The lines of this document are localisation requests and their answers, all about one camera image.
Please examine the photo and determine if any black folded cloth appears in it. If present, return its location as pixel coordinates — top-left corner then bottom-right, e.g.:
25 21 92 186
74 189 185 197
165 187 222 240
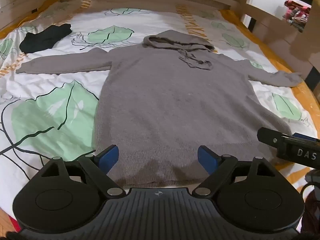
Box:
19 23 73 54

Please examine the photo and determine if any wooden shelf unit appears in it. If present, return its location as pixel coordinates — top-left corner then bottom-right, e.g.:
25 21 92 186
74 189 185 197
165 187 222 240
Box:
240 0 320 93

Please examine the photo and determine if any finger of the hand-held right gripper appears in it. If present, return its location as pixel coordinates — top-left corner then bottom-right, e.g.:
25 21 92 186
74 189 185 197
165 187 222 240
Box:
257 127 283 153

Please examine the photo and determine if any leaf print bedsheet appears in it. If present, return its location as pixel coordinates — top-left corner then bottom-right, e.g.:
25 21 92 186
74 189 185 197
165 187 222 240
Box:
0 0 318 213

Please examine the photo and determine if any dark red clothing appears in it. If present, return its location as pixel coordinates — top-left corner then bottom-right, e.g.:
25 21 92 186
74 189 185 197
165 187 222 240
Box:
301 170 320 235

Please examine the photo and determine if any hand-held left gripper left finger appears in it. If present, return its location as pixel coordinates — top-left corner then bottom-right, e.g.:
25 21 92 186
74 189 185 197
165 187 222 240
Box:
40 144 126 197

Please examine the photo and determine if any grey knit hoodie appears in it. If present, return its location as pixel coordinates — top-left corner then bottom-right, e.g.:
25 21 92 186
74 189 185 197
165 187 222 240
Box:
15 29 303 188

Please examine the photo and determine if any pile of colourful clothes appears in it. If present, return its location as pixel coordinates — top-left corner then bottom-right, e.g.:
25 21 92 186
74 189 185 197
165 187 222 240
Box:
283 0 312 33

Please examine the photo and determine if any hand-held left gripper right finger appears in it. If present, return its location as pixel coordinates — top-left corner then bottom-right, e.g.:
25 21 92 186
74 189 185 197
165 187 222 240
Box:
192 145 278 196

